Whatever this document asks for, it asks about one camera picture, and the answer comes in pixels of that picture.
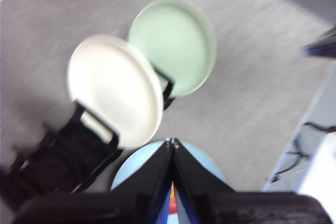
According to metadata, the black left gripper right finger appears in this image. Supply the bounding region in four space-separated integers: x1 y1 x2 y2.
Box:
172 138 237 224

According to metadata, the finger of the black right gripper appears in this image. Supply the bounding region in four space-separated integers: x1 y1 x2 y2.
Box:
300 28 336 58

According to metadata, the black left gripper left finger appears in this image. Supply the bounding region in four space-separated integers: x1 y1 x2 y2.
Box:
110 138 173 224

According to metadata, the blue plate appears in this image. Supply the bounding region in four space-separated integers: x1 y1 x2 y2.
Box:
110 140 228 224

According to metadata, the red apple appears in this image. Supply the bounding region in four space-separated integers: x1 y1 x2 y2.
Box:
169 182 180 215

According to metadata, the black plastic plate rack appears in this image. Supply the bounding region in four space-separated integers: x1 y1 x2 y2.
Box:
0 69 176 201

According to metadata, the cream white plate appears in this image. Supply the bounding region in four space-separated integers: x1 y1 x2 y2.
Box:
67 34 164 148

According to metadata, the pale green plate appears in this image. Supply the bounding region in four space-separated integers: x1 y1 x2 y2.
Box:
128 0 217 98

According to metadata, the white box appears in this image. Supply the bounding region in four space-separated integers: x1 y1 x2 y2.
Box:
299 133 336 196

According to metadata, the black floor cable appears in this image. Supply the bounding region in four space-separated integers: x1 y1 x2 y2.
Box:
271 121 336 183

